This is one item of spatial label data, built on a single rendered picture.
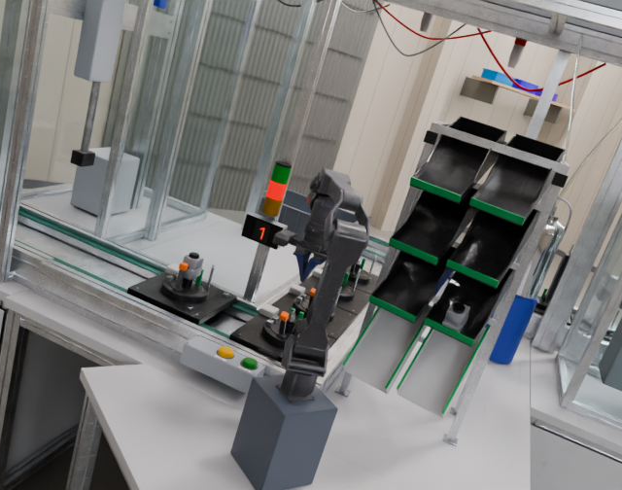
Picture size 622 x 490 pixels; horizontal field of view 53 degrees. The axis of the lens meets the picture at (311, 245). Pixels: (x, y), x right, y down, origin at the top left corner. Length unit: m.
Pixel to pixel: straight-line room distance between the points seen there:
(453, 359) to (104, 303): 0.97
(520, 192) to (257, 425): 0.84
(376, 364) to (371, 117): 5.60
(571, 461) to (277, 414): 1.28
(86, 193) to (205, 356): 1.26
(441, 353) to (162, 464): 0.76
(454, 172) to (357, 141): 5.49
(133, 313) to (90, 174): 1.01
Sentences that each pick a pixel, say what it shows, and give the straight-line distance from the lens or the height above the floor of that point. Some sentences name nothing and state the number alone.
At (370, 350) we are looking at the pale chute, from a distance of 1.69.
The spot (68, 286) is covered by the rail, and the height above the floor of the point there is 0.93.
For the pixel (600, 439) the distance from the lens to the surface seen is 2.30.
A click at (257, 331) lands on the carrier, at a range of 1.78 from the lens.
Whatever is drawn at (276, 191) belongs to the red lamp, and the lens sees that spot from 1.81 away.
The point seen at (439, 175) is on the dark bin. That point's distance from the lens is 1.59.
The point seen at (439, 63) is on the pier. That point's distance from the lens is 7.25.
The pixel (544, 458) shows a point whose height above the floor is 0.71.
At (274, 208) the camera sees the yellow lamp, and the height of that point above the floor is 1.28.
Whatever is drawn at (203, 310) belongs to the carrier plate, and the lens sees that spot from 1.82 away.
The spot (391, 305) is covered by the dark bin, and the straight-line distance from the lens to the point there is 1.59.
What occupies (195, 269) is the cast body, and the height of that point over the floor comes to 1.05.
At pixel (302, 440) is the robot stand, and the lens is 1.36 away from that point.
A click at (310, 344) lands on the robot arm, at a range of 1.30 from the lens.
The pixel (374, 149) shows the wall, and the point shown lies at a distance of 7.27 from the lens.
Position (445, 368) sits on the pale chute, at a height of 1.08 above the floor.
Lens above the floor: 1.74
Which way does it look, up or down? 17 degrees down
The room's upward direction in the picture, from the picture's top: 17 degrees clockwise
